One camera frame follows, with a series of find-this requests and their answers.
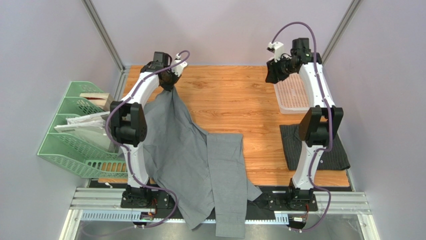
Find grey long sleeve shirt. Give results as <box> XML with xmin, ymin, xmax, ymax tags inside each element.
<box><xmin>140</xmin><ymin>89</ymin><xmax>261</xmax><ymax>238</ymax></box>

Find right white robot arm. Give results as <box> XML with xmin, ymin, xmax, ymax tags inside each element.
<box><xmin>265</xmin><ymin>38</ymin><xmax>344</xmax><ymax>204</ymax></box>

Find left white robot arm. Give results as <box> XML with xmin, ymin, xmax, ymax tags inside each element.
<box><xmin>105</xmin><ymin>51</ymin><xmax>188</xmax><ymax>200</ymax></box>

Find white plastic basket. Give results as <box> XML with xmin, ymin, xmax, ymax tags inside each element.
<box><xmin>273</xmin><ymin>73</ymin><xmax>310</xmax><ymax>115</ymax></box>

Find papers in file rack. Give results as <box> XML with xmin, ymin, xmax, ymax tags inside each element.
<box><xmin>54</xmin><ymin>111</ymin><xmax>114</xmax><ymax>152</ymax></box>

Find dark striped folded shirt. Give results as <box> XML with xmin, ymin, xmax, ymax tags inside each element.
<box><xmin>279</xmin><ymin>124</ymin><xmax>351</xmax><ymax>171</ymax></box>

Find green plastic file rack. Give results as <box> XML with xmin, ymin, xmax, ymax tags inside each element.
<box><xmin>37</xmin><ymin>81</ymin><xmax>128</xmax><ymax>180</ymax></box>

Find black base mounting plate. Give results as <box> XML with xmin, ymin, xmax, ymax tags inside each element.
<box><xmin>120</xmin><ymin>183</ymin><xmax>318</xmax><ymax>226</ymax></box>

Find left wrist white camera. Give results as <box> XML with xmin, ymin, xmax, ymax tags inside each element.
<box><xmin>171</xmin><ymin>58</ymin><xmax>188</xmax><ymax>77</ymax></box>

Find wrist white camera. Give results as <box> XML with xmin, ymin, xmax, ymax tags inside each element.
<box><xmin>267</xmin><ymin>41</ymin><xmax>285</xmax><ymax>62</ymax></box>
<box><xmin>171</xmin><ymin>58</ymin><xmax>188</xmax><ymax>77</ymax></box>

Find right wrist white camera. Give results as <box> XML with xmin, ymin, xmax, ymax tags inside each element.
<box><xmin>267</xmin><ymin>41</ymin><xmax>285</xmax><ymax>62</ymax></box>

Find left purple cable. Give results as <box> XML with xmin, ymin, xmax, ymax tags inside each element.
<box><xmin>105</xmin><ymin>49</ymin><xmax>191</xmax><ymax>230</ymax></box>

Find purple cable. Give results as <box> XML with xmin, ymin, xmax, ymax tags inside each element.
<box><xmin>105</xmin><ymin>49</ymin><xmax>191</xmax><ymax>230</ymax></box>
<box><xmin>270</xmin><ymin>21</ymin><xmax>334</xmax><ymax>233</ymax></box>

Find aluminium front frame rail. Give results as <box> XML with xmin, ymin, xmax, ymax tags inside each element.
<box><xmin>59</xmin><ymin>186</ymin><xmax>380</xmax><ymax>240</ymax></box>

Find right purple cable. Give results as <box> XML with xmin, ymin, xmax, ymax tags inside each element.
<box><xmin>270</xmin><ymin>21</ymin><xmax>334</xmax><ymax>233</ymax></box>

